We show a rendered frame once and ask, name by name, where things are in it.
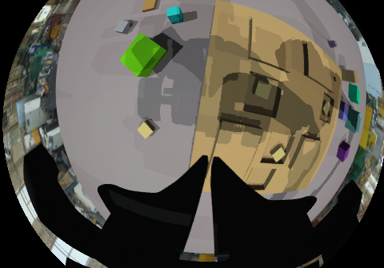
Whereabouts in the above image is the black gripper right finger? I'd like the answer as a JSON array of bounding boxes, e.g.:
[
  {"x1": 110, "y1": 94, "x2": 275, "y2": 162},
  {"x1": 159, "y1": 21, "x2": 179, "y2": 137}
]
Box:
[{"x1": 210, "y1": 156, "x2": 317, "y2": 258}]

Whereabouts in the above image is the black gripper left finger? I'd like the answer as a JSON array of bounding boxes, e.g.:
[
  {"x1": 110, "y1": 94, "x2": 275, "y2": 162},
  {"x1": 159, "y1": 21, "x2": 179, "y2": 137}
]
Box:
[{"x1": 97, "y1": 155, "x2": 208, "y2": 255}]

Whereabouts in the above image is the brown flat bar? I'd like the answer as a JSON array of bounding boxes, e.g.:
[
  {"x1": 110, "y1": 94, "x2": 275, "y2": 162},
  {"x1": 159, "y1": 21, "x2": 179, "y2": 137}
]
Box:
[{"x1": 142, "y1": 0, "x2": 158, "y2": 13}]

